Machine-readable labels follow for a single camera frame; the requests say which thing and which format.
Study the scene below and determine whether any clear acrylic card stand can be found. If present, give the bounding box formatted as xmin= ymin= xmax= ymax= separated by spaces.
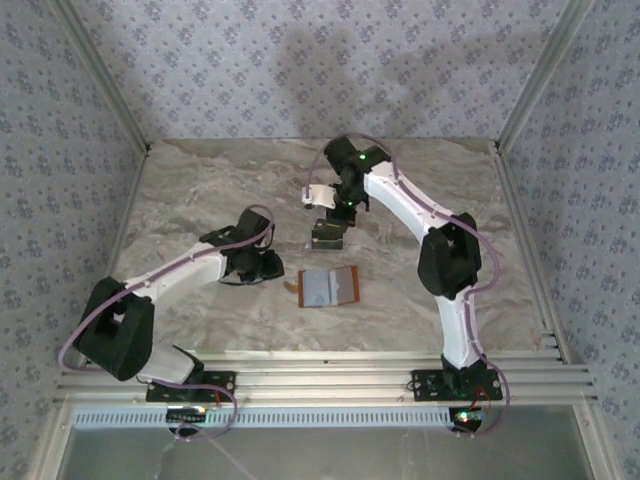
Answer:
xmin=307 ymin=227 xmax=347 ymax=255

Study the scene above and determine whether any brown leather card holder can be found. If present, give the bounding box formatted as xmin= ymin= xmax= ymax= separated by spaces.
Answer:
xmin=285 ymin=265 xmax=362 ymax=309

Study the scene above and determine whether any grey metal lower panel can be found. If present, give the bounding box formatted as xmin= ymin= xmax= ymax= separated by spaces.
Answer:
xmin=64 ymin=427 xmax=596 ymax=480

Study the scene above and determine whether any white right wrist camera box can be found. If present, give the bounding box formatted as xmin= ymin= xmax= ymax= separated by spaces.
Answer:
xmin=301 ymin=183 xmax=338 ymax=209

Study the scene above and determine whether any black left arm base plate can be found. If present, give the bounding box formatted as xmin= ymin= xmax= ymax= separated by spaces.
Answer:
xmin=144 ymin=370 xmax=238 ymax=404

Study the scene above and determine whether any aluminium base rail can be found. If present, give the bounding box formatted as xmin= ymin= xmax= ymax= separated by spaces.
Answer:
xmin=53 ymin=349 xmax=600 ymax=407

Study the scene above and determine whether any aluminium table side rail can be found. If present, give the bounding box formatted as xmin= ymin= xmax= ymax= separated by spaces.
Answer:
xmin=74 ymin=142 xmax=154 ymax=369
xmin=492 ymin=142 xmax=572 ymax=365

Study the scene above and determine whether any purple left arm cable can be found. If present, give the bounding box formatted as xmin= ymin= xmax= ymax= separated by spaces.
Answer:
xmin=58 ymin=204 xmax=276 ymax=444

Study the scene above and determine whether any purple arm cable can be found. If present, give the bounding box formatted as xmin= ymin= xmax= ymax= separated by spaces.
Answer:
xmin=301 ymin=132 xmax=512 ymax=440
xmin=58 ymin=204 xmax=276 ymax=444

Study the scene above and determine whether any slotted grey cable duct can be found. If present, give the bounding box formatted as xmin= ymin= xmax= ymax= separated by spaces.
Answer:
xmin=72 ymin=405 xmax=484 ymax=431

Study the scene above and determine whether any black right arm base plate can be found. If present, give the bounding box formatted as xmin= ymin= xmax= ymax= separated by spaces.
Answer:
xmin=410 ymin=368 xmax=503 ymax=402

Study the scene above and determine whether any thin pink wire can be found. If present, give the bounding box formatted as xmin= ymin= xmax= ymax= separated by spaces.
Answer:
xmin=207 ymin=437 xmax=254 ymax=480

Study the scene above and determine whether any aluminium corner post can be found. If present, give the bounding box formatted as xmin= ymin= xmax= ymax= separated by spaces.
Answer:
xmin=494 ymin=0 xmax=597 ymax=151
xmin=49 ymin=0 xmax=154 ymax=152

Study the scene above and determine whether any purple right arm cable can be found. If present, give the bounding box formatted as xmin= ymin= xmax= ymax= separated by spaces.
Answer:
xmin=301 ymin=132 xmax=512 ymax=440

